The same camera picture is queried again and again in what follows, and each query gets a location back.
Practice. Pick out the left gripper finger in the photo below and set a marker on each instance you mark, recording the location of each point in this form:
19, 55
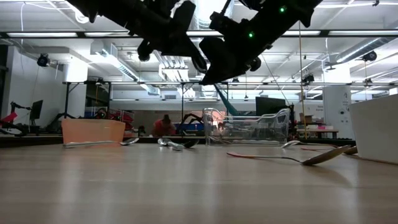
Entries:
199, 66
197, 54

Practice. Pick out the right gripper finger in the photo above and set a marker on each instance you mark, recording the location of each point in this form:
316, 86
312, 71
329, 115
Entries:
236, 67
219, 71

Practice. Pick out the black background robot arm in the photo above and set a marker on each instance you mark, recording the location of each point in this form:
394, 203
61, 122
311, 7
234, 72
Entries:
59, 116
192, 117

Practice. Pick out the large dark monitor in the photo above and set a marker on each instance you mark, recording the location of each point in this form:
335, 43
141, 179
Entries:
269, 105

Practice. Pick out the thin yellow pole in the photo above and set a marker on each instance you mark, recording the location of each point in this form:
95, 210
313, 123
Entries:
300, 46

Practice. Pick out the blue background table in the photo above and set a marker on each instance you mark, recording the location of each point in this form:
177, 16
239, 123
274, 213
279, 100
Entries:
192, 127

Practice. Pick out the clear plastic bin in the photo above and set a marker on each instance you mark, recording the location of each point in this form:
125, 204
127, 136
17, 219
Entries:
248, 127

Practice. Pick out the small black ceiling fixture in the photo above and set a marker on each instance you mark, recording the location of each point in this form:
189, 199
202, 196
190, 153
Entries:
308, 79

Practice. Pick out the black overhead beam with lights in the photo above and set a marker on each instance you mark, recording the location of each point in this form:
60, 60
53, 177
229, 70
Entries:
325, 33

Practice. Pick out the brown cardboard box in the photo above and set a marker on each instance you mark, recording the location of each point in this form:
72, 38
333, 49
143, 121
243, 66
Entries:
306, 119

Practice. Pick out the wooden background bench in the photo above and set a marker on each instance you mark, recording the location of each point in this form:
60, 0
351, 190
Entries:
317, 131

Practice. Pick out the white room pillar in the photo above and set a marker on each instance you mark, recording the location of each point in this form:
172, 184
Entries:
337, 112

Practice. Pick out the orange translucent plastic bin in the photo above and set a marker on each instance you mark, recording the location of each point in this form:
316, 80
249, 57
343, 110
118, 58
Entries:
93, 130

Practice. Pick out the small black monitor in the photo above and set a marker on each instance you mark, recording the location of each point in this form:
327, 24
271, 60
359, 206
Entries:
36, 109

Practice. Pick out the white plastic tray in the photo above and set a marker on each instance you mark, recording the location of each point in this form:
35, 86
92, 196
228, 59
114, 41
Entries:
376, 130

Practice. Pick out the red and black machine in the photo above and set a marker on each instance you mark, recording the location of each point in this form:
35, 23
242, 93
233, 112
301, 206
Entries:
8, 118

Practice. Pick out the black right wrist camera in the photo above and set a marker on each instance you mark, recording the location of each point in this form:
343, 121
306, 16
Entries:
211, 48

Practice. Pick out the silver slanted air duct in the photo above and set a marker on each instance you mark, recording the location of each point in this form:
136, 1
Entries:
357, 49

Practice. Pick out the black background rig frame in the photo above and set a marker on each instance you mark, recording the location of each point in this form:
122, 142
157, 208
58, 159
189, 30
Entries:
66, 99

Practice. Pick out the black metal table frame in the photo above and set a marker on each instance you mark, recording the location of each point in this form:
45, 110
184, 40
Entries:
31, 141

